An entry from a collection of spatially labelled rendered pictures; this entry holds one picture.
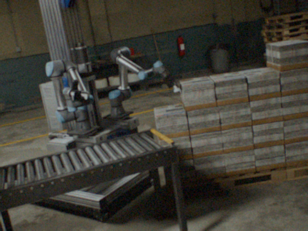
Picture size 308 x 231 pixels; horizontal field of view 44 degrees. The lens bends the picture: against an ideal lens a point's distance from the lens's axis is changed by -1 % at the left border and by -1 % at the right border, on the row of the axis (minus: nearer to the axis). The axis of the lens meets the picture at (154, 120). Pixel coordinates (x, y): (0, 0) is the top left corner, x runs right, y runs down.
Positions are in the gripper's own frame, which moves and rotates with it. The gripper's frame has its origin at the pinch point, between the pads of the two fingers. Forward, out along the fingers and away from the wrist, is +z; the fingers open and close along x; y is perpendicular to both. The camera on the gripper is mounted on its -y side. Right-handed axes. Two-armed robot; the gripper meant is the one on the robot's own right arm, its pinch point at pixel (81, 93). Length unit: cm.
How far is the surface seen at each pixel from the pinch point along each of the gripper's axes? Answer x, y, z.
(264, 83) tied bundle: -164, 4, 20
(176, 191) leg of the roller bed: -50, 70, 49
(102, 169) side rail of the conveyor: 3, 46, 41
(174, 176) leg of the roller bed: -48, 59, 49
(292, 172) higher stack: -193, 91, 31
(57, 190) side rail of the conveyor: 32, 56, 36
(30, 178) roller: 45, 50, 21
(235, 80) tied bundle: -140, 0, 9
